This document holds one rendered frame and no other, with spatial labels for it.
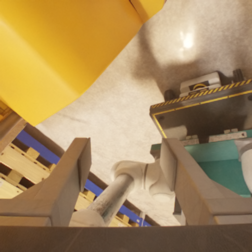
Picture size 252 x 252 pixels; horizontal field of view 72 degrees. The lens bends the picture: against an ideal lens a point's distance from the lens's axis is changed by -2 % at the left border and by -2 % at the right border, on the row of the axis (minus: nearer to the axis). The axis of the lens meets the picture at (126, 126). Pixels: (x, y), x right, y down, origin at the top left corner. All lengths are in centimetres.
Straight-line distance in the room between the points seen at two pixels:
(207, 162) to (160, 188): 35
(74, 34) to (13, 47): 17
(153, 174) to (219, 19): 99
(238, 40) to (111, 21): 89
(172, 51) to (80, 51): 88
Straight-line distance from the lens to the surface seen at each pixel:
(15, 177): 246
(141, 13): 93
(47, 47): 57
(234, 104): 123
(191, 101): 119
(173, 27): 133
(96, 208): 68
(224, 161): 116
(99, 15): 71
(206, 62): 141
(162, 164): 16
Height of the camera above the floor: 127
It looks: 42 degrees down
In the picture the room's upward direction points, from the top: 159 degrees counter-clockwise
